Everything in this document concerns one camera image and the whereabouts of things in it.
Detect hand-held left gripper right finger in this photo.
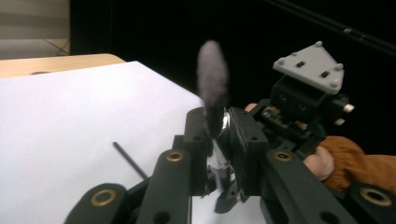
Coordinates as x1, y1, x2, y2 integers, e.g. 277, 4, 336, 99
229, 107, 270, 201

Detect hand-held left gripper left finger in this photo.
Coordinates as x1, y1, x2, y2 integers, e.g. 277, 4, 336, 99
173, 106, 215, 198

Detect thin black brush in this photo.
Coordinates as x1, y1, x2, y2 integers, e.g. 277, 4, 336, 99
112, 141, 149, 180

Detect white table mat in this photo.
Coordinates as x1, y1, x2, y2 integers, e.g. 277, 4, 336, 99
0, 60, 269, 224

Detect dark curtain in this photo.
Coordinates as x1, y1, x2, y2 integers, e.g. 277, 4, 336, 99
69, 0, 396, 157

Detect wooden table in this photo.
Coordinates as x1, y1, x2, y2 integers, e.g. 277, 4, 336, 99
0, 52, 126, 79

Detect black metal frame bar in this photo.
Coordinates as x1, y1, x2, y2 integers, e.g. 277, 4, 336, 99
262, 0, 396, 58

